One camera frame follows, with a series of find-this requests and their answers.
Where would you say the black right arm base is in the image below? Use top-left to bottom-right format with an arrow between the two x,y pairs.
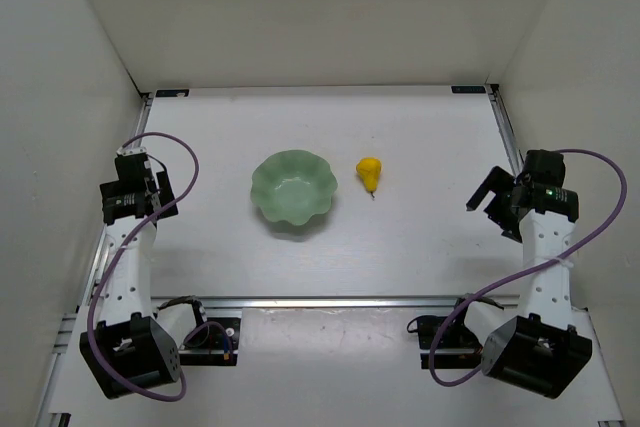
406,309 -> 483,371

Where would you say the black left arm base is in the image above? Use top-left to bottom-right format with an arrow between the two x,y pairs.
154,296 -> 241,367

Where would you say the green scalloped fruit bowl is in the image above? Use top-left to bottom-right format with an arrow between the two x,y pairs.
250,149 -> 338,227

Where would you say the yellow fake pear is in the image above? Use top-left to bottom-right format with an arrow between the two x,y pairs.
356,157 -> 382,198

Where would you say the blue right corner label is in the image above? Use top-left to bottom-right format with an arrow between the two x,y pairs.
451,85 -> 486,94

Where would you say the blue corner label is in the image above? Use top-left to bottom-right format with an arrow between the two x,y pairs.
451,85 -> 486,94
155,89 -> 190,98

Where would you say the blue left corner label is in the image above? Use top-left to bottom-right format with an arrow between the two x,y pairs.
155,89 -> 190,98

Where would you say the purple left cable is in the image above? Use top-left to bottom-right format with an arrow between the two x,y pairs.
87,132 -> 232,402

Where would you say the purple cable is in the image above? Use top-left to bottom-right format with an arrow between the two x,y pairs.
87,132 -> 232,402
428,148 -> 628,388

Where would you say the aluminium right side rail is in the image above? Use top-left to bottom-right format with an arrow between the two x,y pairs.
486,84 -> 524,175

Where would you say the aluminium rail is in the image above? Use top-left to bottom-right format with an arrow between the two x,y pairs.
74,91 -> 154,318
486,84 -> 524,175
149,295 -> 521,312

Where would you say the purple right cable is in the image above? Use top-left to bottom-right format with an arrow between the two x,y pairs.
428,148 -> 628,388

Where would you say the aluminium left side rail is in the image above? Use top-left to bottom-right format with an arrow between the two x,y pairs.
74,91 -> 154,318

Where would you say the aluminium front rail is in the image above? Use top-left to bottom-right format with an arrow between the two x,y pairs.
149,295 -> 521,312

